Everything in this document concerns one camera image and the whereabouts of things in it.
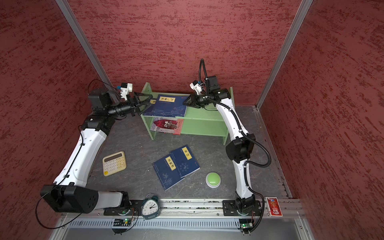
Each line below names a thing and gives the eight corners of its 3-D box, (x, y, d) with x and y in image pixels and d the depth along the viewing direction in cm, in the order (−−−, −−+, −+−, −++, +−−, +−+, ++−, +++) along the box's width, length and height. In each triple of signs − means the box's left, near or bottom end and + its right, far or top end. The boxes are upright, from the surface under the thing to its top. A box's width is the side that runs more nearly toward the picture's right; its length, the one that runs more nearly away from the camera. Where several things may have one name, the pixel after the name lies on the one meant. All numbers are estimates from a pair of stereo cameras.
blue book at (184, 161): (180, 178, 86) (180, 177, 84) (169, 153, 96) (169, 151, 95) (199, 168, 90) (200, 167, 88) (187, 145, 100) (187, 143, 98)
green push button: (205, 188, 83) (206, 187, 81) (205, 173, 88) (205, 172, 86) (220, 188, 83) (221, 187, 81) (219, 173, 88) (220, 172, 86)
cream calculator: (105, 177, 86) (103, 175, 84) (104, 159, 93) (102, 157, 91) (127, 168, 89) (125, 166, 87) (124, 152, 96) (122, 150, 94)
